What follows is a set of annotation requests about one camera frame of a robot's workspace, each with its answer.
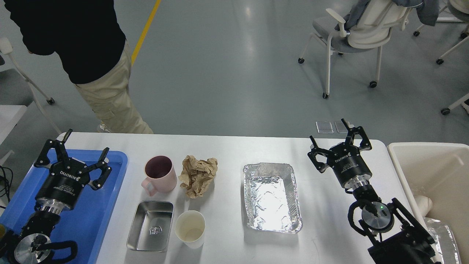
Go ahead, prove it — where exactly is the foil tray in bin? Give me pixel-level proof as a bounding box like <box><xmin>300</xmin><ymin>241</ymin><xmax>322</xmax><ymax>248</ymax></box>
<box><xmin>424</xmin><ymin>217</ymin><xmax>461</xmax><ymax>264</ymax></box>

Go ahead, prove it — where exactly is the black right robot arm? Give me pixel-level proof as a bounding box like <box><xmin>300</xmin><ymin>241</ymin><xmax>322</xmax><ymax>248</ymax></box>
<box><xmin>307</xmin><ymin>119</ymin><xmax>436</xmax><ymax>264</ymax></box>

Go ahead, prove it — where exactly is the pink mug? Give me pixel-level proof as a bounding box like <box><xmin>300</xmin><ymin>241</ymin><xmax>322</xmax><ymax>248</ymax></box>
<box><xmin>141</xmin><ymin>155</ymin><xmax>177</xmax><ymax>197</ymax></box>

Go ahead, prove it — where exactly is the white side table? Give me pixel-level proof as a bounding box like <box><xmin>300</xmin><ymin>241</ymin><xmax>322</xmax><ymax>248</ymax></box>
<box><xmin>0</xmin><ymin>105</ymin><xmax>27</xmax><ymax>144</ymax></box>

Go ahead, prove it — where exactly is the beige plastic bin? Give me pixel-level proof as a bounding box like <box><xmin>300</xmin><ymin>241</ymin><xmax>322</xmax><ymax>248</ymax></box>
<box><xmin>388</xmin><ymin>142</ymin><xmax>469</xmax><ymax>264</ymax></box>

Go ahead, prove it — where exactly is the white paper cup in bin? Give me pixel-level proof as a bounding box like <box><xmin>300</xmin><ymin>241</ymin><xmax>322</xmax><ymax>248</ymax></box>
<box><xmin>414</xmin><ymin>195</ymin><xmax>433</xmax><ymax>217</ymax></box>

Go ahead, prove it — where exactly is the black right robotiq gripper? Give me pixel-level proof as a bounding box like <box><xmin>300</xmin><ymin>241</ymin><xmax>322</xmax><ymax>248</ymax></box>
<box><xmin>307</xmin><ymin>118</ymin><xmax>373</xmax><ymax>189</ymax></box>

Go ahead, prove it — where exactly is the crumpled brown paper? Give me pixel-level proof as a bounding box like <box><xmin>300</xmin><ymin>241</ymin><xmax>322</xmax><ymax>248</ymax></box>
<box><xmin>178</xmin><ymin>155</ymin><xmax>218</xmax><ymax>199</ymax></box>

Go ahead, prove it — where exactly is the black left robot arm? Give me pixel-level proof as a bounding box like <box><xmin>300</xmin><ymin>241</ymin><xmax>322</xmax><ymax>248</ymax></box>
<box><xmin>1</xmin><ymin>129</ymin><xmax>112</xmax><ymax>264</ymax></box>

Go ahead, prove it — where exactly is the white office chair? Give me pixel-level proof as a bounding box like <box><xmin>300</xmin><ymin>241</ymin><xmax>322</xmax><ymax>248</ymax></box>
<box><xmin>298</xmin><ymin>0</ymin><xmax>414</xmax><ymax>99</ymax></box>

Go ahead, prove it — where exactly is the blue plastic tray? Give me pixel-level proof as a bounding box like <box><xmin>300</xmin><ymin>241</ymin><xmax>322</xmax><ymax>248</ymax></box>
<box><xmin>0</xmin><ymin>151</ymin><xmax>128</xmax><ymax>264</ymax></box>

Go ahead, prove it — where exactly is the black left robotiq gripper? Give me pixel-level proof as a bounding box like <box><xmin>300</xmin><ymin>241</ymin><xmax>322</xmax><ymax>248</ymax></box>
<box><xmin>34</xmin><ymin>129</ymin><xmax>112</xmax><ymax>211</ymax></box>

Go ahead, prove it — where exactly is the person in beige trousers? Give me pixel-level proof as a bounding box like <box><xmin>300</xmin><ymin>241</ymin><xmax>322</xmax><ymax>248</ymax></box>
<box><xmin>4</xmin><ymin>0</ymin><xmax>153</xmax><ymax>134</ymax></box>

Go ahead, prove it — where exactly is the stainless steel rectangular dish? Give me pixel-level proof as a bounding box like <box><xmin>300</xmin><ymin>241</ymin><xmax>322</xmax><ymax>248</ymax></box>
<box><xmin>127</xmin><ymin>201</ymin><xmax>174</xmax><ymax>252</ymax></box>

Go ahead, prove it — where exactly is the grey jacket on chair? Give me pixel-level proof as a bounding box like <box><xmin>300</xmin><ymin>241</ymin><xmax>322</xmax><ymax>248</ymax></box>
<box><xmin>335</xmin><ymin>0</ymin><xmax>439</xmax><ymax>30</ymax></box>

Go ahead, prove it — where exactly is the aluminium foil tray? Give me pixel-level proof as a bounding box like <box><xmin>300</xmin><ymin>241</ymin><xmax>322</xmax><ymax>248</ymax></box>
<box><xmin>243</xmin><ymin>162</ymin><xmax>303</xmax><ymax>234</ymax></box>

